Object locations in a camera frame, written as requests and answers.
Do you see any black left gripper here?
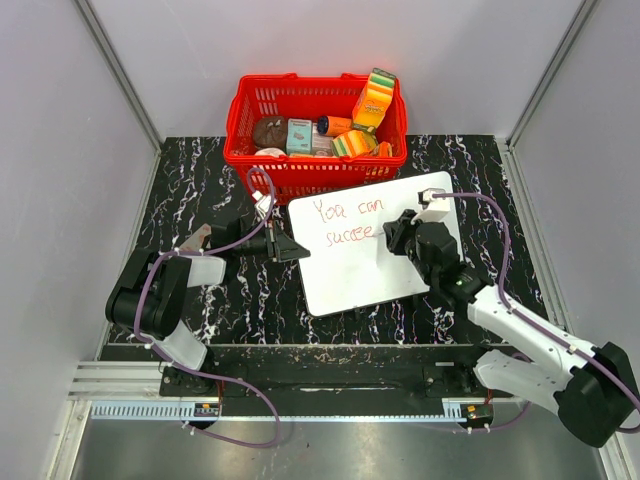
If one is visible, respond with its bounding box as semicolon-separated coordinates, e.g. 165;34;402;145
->
233;219;310;264

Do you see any white whiteboard with dark frame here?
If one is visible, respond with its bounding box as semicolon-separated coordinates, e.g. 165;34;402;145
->
288;171;453;317

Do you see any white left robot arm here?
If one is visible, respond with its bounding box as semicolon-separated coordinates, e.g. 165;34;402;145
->
105;219;310;396

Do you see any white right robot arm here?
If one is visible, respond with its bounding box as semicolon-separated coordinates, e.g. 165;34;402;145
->
383;210;639;448

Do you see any small beige eraser box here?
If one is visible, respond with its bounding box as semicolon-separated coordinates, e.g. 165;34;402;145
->
178;224;211;252

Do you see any red plastic shopping basket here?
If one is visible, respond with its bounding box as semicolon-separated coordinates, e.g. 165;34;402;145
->
222;72;409;204

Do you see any light blue sponge box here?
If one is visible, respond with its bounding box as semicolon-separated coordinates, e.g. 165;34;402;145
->
285;118;313;155

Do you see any brown round scrubber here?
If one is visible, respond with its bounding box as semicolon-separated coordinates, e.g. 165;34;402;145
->
252;116;288;150

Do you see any orange tube bottle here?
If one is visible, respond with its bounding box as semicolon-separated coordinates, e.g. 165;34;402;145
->
316;115;353;137

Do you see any tall orange sponge pack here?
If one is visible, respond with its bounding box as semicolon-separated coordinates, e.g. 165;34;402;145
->
352;68;397;131

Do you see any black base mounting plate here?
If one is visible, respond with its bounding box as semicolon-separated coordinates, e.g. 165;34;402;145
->
158;342;516;418

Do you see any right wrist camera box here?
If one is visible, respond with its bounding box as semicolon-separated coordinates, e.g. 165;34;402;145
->
411;188;451;224

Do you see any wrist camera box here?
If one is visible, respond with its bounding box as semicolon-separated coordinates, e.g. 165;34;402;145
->
252;190;275;220
411;188;451;224

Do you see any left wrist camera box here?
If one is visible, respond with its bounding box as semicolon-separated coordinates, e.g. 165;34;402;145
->
252;190;275;220

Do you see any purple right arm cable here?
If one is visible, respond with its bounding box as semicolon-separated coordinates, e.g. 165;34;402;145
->
434;191;640;434

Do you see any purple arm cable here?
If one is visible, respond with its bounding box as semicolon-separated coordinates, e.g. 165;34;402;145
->
133;167;284;449
434;191;640;434

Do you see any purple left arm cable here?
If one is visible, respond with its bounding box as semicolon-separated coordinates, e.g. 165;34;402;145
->
133;167;284;449

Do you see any white cable duct rail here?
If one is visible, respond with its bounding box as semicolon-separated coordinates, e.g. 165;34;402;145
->
91;400;220;421

